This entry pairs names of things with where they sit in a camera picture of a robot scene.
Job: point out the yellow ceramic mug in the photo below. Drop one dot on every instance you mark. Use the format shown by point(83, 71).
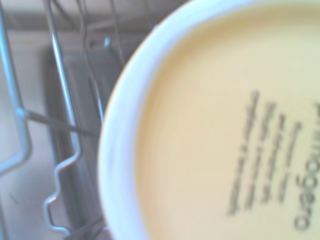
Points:
point(215, 130)

